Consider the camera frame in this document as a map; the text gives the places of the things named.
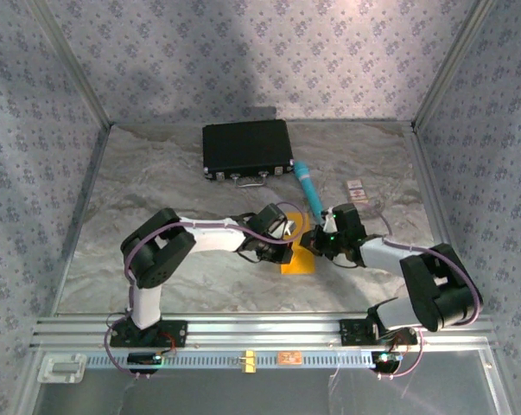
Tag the orange paper sheet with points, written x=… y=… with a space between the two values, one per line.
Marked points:
x=301 y=263

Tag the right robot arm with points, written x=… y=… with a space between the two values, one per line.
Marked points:
x=433 y=289

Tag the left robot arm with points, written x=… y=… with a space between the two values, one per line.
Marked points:
x=156 y=255

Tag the small printed card box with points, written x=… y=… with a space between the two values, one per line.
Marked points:
x=357 y=191

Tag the teal marker pen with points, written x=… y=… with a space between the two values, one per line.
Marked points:
x=306 y=183

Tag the black briefcase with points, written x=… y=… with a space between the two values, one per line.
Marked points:
x=247 y=147

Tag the orange label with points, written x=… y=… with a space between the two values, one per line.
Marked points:
x=290 y=357

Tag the clear acrylic panel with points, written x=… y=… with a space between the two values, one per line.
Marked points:
x=260 y=393

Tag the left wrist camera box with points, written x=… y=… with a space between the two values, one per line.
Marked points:
x=291 y=227

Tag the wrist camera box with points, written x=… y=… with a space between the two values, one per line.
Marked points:
x=291 y=227
x=329 y=220

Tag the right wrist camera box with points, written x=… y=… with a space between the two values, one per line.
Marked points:
x=329 y=220

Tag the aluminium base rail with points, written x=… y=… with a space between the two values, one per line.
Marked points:
x=260 y=330

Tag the aluminium side rail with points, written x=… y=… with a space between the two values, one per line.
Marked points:
x=430 y=194
x=90 y=177

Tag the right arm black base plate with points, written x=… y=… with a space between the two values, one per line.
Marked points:
x=351 y=333

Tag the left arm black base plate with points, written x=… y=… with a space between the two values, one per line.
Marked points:
x=173 y=333

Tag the aluminium frame post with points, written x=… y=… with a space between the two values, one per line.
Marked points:
x=73 y=65
x=451 y=65

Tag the grey plastic bracket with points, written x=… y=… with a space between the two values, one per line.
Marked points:
x=61 y=368

